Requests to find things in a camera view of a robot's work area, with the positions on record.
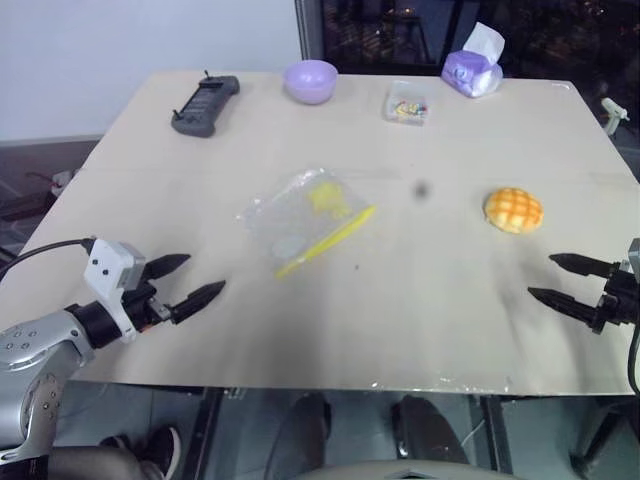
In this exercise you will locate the purple tissue pack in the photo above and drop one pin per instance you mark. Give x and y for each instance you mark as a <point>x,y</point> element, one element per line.
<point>470,70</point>

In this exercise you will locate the grey rounded robot torso edge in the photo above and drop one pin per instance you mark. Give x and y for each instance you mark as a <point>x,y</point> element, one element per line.
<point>390,471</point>

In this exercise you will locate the purple plastic bowl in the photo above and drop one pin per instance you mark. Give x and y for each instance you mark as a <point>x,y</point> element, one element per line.
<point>310,82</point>

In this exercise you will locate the grey trouser leg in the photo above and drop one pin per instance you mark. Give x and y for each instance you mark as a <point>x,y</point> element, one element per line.
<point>95,465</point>

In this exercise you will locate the dark grey remote controller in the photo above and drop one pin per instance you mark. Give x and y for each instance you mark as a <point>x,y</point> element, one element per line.
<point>205,105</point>

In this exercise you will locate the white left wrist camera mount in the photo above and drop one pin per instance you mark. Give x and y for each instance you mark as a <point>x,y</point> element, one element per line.
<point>107,262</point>

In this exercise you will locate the dark rounded shape under table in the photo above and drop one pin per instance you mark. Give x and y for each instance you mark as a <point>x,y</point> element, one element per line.
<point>425,430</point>

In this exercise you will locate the golden pineapple bun bread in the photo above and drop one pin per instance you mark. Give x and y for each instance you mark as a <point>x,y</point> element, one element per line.
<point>513,210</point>

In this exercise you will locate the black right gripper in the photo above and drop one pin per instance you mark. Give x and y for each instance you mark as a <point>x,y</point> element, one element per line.
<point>618,300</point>

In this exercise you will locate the black table leg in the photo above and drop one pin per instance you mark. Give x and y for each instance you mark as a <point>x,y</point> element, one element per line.
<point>205,430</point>
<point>497,435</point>

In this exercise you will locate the grey window frame post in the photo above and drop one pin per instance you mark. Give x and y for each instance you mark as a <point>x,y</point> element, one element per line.
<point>309,35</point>

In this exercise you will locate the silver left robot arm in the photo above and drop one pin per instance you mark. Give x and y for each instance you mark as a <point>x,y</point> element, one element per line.
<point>30,345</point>

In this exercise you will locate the clear box of coloured pins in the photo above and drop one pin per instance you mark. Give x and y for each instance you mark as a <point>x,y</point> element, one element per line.
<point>407,104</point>

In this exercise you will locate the white glue gun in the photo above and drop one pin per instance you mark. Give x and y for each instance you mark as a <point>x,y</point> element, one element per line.
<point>614,112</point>

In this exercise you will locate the clear yellow-zipper plastic bag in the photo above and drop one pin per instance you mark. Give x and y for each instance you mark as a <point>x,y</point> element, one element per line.
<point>285,220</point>

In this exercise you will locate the black sneaker with white sole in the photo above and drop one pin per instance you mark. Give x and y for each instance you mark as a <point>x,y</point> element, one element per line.
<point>155,447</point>

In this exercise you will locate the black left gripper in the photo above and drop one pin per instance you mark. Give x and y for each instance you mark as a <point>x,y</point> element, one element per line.
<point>144,305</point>

